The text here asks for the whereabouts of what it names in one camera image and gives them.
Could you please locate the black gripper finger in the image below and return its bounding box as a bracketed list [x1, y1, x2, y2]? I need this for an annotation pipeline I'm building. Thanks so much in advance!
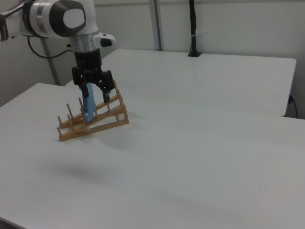
[98, 70, 114, 103]
[71, 67, 90, 99]

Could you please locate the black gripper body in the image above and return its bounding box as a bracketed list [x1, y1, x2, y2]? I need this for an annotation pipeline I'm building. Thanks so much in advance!
[73, 48, 104, 84]

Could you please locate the blue plastic plate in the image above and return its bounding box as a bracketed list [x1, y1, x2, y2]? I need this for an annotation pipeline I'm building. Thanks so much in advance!
[82, 82, 97, 125]

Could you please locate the wooden plate rack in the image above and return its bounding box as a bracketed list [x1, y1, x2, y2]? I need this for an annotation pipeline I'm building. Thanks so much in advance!
[57, 80, 130, 143]

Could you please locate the black pole with base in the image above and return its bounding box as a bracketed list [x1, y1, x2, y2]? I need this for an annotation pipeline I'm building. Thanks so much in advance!
[187, 0, 203, 58]

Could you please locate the grey metal partition post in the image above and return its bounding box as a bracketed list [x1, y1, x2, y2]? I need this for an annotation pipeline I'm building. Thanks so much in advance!
[41, 38, 61, 86]
[149, 0, 165, 51]

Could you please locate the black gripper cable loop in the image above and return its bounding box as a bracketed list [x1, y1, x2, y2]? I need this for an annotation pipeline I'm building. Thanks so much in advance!
[27, 37, 75, 60]

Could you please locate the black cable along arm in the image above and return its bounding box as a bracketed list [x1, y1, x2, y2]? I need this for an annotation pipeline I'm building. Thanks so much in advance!
[0, 3, 25, 18]

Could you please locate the black cable at table edge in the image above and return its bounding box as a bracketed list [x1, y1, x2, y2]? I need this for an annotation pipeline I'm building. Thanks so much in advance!
[288, 94, 299, 118]

